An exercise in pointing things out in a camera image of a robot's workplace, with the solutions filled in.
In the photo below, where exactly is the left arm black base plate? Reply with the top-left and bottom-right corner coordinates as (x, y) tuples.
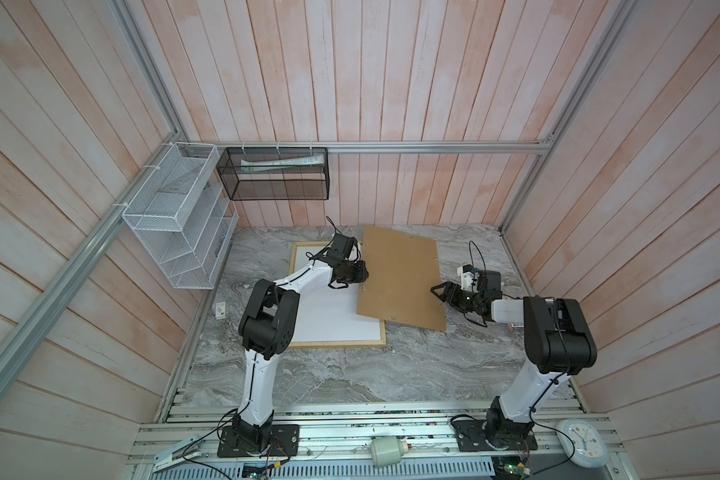
(217, 423), (300, 458)

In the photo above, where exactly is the autumn forest photo print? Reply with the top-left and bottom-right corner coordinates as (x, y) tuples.
(290, 245), (382, 343)

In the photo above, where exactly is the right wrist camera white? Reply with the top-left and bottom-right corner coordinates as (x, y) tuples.
(457, 264), (479, 292)

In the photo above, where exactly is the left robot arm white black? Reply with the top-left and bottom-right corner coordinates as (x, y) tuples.
(232, 232), (369, 437)

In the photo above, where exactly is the paper in black basket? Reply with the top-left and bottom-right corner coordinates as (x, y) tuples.
(239, 154), (326, 174)

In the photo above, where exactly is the white cylindrical device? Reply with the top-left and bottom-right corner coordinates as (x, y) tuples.
(370, 436), (410, 468)

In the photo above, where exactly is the small white tag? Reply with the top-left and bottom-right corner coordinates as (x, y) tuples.
(214, 302), (226, 320)

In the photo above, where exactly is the white wall clock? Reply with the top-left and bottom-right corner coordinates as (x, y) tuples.
(556, 419), (610, 469)

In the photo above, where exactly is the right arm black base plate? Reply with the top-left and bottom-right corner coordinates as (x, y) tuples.
(451, 417), (538, 452)

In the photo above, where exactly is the black wire mesh basket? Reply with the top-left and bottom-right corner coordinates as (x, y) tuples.
(216, 146), (331, 202)

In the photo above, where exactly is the light wooden picture frame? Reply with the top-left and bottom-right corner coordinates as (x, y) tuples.
(286, 241), (388, 350)

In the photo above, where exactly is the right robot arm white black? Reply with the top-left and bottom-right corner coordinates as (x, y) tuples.
(430, 265), (597, 445)

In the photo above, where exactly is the white wire mesh shelf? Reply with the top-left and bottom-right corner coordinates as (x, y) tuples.
(123, 142), (239, 290)

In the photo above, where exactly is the wooden backing board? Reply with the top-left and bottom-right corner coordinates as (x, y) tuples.
(357, 226), (447, 331)

